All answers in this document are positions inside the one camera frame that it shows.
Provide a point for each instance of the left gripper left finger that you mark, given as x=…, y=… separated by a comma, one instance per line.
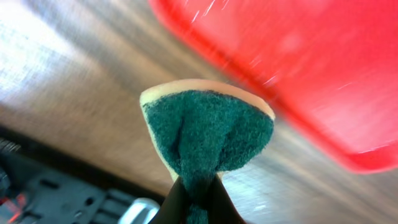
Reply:
x=173, y=209

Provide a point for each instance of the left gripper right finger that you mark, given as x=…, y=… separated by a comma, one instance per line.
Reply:
x=219, y=205

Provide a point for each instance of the green yellow sponge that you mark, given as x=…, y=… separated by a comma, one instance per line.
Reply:
x=202, y=129

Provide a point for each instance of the red plastic tray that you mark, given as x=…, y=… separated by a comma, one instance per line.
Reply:
x=328, y=66

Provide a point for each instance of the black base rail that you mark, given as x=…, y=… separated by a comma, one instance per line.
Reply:
x=42, y=185

